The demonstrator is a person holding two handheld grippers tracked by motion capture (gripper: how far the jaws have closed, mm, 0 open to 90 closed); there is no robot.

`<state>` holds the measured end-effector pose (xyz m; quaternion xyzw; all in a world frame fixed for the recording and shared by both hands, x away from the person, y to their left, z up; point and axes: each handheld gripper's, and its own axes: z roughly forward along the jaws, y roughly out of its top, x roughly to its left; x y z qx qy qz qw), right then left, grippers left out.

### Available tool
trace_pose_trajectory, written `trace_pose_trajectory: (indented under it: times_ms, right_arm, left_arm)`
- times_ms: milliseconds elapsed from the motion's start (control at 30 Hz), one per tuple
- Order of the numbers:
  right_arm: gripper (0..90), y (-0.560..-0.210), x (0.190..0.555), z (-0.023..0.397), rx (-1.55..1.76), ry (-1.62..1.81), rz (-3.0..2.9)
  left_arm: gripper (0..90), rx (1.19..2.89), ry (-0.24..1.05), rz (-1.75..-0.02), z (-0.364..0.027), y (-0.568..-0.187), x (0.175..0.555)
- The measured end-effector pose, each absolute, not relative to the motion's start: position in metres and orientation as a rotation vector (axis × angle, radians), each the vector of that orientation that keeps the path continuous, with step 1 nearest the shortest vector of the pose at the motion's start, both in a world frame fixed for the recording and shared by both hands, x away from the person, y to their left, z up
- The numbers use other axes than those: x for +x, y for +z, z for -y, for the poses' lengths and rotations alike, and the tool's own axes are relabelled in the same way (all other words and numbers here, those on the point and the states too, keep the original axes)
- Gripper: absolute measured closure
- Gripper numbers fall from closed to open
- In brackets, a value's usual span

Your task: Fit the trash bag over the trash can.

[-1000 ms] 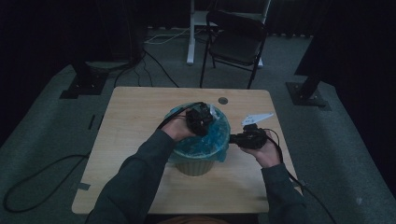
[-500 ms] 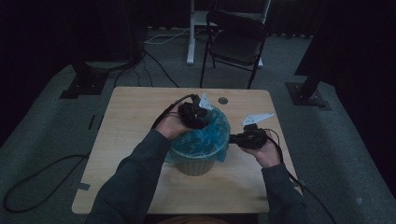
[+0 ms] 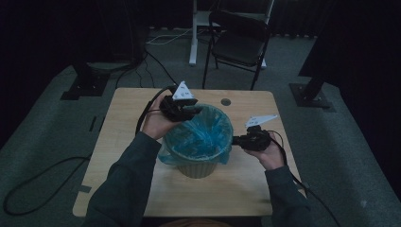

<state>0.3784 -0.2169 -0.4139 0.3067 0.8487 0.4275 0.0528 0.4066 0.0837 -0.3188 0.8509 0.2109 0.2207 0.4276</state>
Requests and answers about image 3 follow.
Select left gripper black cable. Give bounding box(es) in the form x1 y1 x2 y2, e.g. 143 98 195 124
135 84 178 136

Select black stand with square base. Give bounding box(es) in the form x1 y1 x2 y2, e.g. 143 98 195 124
60 61 112 101
288 70 337 113

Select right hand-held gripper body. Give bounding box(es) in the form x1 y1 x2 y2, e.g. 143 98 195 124
241 114 279 151

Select white floor cable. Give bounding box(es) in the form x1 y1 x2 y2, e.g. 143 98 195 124
145 27 193 45

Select long black floor cable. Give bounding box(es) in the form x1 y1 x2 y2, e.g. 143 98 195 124
2 155 93 217

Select blue plastic bag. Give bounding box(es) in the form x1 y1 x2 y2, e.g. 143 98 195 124
157 103 235 166

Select black curtain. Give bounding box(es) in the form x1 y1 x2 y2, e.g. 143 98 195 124
0 0 149 149
297 0 401 193

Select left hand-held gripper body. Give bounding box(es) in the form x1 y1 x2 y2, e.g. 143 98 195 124
159 80 200 123

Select black floor cables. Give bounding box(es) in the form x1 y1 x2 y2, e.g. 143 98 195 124
114 50 183 90

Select black folding chair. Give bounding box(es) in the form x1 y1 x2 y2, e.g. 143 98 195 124
201 10 272 92

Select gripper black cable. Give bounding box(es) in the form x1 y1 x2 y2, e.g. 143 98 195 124
135 84 178 136
268 130 341 227

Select person's right hand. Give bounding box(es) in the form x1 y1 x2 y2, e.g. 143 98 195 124
245 133 287 171

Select person's left hand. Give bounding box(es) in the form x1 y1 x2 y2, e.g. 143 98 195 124
141 96 183 141

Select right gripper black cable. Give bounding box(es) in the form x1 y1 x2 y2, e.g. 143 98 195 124
268 130 341 227

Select green ribbed bin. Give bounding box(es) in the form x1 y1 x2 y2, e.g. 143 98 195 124
164 103 235 180

